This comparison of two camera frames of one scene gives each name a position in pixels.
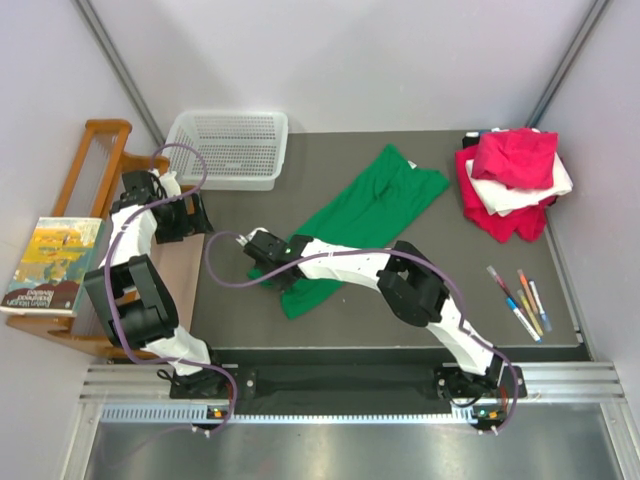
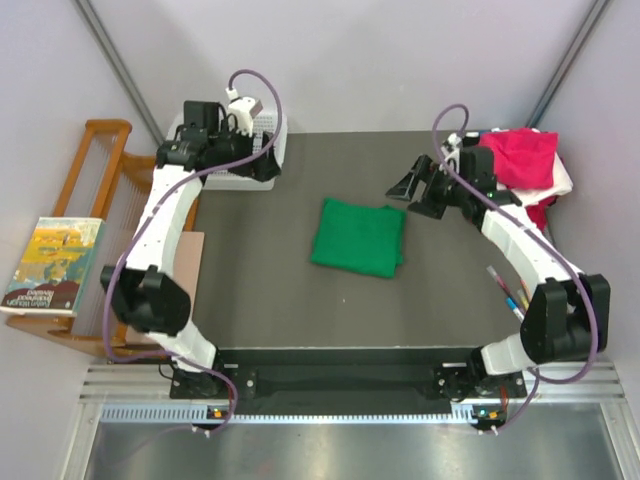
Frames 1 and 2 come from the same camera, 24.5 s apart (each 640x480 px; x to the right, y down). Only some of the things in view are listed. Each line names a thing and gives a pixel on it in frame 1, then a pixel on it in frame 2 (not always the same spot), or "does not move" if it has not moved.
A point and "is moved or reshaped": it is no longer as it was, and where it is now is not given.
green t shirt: (370, 201) is moved or reshaped
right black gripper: (280, 285) to (405, 188)
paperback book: (51, 273) does not move
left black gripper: (198, 215) to (254, 156)
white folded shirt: (504, 199) does not move
